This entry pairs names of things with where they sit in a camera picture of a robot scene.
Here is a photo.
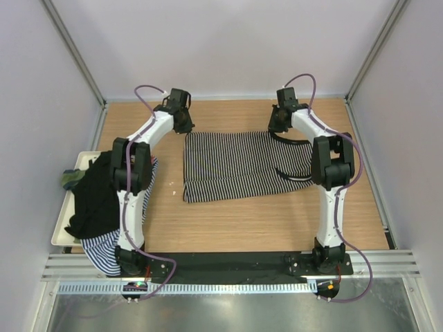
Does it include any green striped garment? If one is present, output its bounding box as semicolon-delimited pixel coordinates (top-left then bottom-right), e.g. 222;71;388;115
61;169;86;191

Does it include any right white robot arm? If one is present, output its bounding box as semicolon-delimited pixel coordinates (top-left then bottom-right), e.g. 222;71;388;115
268;87;355;274

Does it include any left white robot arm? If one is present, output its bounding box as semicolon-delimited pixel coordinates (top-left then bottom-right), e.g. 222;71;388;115
110;88;195;277

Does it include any blue white striped tank top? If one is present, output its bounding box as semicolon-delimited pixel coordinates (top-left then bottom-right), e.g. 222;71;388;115
80;156;159;277

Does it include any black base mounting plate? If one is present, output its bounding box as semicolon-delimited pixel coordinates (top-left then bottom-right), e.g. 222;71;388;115
138;251;354;285

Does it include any white slotted cable duct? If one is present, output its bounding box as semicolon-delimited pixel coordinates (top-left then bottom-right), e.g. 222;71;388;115
57;282;317;296

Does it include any white plastic tray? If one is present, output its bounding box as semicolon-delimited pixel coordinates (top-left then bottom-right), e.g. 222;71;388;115
51;151;101;247

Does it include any black white striped tank top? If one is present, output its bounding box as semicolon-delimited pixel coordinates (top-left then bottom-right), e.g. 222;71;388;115
183;131;314;203

